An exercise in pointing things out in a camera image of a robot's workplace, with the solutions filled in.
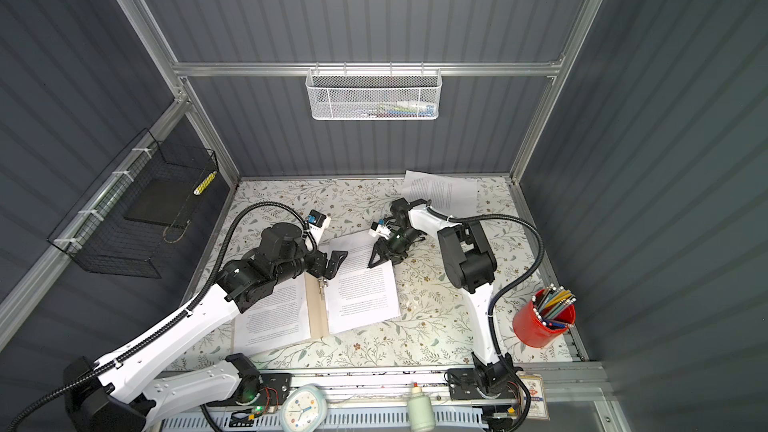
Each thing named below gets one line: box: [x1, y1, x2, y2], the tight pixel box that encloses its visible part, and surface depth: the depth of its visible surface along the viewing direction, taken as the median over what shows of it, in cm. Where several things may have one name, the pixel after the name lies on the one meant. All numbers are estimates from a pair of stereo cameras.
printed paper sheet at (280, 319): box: [233, 273, 311, 355], surface depth 84 cm
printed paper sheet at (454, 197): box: [401, 170, 479, 220], surface depth 122 cm
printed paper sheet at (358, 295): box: [326, 232, 401, 334], surface depth 89 cm
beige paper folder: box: [304, 273, 329, 340], surface depth 88 cm
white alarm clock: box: [280, 383, 328, 432], surface depth 70 cm
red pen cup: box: [512, 289, 576, 348], surface depth 75 cm
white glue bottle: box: [408, 382, 435, 432], surface depth 66 cm
